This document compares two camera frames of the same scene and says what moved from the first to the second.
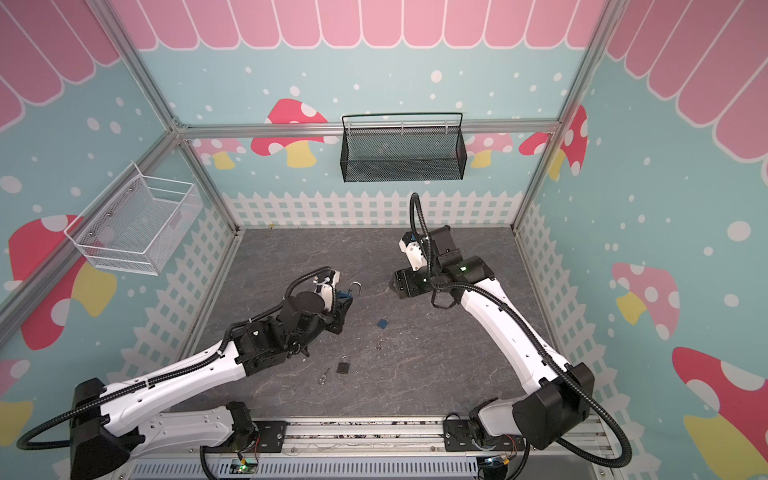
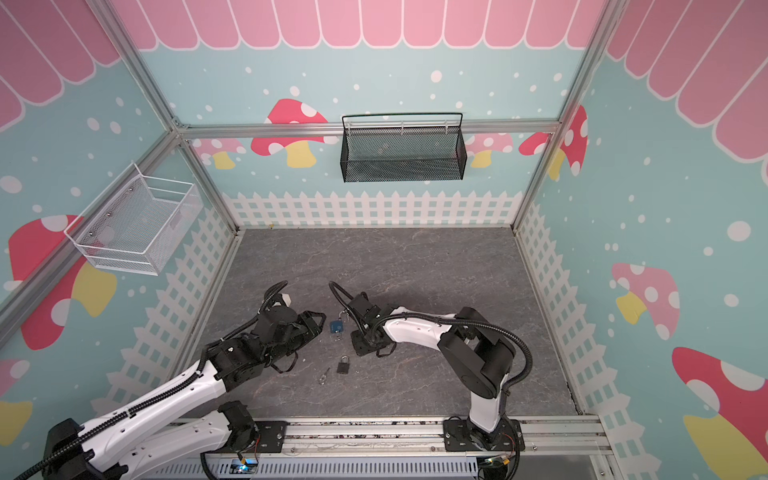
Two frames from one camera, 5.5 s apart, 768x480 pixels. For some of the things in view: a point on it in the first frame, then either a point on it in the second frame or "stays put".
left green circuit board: [250, 467] stays put
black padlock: [344, 366] stays put
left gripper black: [338, 312] -> [309, 326]
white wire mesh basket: [136, 223] stays put
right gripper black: [405, 282] -> [363, 321]
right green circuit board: [495, 464] stays put
